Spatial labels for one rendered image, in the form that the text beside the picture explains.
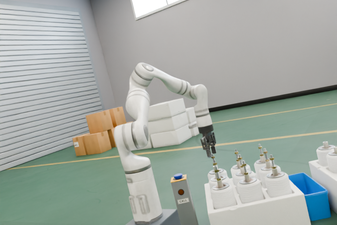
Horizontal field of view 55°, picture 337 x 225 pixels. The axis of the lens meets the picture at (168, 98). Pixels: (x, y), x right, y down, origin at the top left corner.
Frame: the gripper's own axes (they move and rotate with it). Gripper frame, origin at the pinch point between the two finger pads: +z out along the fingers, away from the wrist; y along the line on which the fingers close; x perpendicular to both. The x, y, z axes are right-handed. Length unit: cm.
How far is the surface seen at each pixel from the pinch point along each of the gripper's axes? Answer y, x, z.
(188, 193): -26.3, 3.9, 10.4
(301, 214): -16.8, -38.4, 25.4
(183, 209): -27.6, 7.2, 16.8
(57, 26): 388, 452, -232
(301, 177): 27, -35, 25
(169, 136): 206, 139, 20
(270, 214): -21.5, -27.8, 22.8
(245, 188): -21.3, -20.0, 11.7
